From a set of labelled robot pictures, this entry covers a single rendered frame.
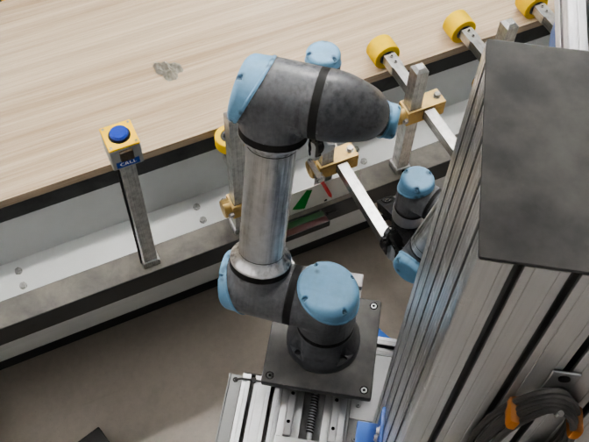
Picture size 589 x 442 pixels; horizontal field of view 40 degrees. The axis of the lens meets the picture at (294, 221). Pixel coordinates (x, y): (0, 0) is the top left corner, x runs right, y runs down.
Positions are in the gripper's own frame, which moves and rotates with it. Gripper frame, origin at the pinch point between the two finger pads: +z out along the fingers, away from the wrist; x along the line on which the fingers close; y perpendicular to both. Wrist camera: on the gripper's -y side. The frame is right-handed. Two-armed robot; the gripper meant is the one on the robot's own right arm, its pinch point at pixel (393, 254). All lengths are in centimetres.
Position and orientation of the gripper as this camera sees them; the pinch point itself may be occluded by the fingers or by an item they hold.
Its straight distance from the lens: 206.6
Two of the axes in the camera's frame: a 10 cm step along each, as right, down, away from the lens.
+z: -0.2, 5.5, 8.3
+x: 9.1, -3.4, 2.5
